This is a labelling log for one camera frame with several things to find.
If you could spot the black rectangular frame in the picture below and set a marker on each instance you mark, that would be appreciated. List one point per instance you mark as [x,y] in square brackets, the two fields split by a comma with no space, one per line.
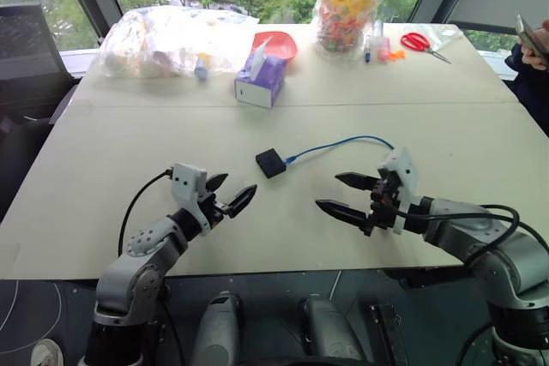
[388,331]

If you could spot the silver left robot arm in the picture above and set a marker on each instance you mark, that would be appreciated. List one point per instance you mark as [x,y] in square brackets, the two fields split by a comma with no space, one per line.
[141,246]

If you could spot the small pink bottle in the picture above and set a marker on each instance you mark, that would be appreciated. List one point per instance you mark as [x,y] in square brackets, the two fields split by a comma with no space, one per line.
[383,51]

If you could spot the purple tissue box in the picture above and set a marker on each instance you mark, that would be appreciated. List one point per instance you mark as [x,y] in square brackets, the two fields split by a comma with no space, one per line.
[261,81]

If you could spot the bystander's dark clothed body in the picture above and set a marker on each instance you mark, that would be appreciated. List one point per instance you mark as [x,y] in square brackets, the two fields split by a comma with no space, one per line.
[532,91]

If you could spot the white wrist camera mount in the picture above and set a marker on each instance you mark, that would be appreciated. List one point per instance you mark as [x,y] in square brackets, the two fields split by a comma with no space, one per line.
[186,181]
[405,175]

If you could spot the bystander's hand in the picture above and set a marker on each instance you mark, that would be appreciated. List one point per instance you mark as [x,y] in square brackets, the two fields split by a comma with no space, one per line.
[536,55]

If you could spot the pink plastic bowl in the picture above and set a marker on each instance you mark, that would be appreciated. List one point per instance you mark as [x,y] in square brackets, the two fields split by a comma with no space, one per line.
[281,45]

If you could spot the white shoe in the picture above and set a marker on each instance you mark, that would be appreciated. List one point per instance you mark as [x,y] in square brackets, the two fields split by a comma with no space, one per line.
[46,353]

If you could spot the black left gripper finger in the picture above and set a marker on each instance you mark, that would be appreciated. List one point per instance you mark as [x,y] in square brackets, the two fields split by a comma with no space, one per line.
[242,201]
[218,181]

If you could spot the black mesh chair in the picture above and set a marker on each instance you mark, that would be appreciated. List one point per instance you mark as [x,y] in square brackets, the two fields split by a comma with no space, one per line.
[25,49]

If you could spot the small black box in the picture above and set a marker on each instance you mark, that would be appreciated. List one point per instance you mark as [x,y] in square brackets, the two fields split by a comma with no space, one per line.
[271,163]

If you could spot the small orange clip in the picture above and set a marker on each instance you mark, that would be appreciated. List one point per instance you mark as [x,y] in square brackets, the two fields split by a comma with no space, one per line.
[398,55]

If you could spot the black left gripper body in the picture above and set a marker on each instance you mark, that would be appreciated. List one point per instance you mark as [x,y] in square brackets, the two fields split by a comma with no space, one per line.
[210,206]

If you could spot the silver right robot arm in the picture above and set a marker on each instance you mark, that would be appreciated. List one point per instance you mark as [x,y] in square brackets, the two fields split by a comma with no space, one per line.
[493,246]

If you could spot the large clear plastic bag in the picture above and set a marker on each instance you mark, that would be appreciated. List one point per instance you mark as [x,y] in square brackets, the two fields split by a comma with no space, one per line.
[158,44]

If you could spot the dark mobile phone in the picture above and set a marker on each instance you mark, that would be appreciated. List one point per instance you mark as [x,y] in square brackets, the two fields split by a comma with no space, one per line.
[528,36]

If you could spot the small yellow blue bottle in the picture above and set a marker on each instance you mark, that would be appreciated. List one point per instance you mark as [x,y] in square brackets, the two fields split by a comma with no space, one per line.
[201,68]

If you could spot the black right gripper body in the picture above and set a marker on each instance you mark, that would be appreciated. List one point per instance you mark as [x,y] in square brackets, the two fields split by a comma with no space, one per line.
[381,211]

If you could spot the blue marker pen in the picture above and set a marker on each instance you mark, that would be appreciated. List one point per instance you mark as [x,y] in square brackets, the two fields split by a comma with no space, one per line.
[368,51]

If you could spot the bag of colourful candy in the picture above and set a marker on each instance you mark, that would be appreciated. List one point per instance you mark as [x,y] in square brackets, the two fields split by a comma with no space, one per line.
[347,19]

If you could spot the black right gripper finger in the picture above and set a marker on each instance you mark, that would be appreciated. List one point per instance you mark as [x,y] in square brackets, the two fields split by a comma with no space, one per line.
[343,211]
[358,181]

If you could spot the small clear plastic bag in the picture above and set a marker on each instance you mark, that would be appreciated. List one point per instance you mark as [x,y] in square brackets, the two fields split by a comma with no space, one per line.
[448,36]

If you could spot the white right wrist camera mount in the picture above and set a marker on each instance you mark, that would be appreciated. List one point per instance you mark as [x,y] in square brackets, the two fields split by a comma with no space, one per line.
[405,175]

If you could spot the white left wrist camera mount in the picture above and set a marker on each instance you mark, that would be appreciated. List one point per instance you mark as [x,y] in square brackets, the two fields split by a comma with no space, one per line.
[186,181]

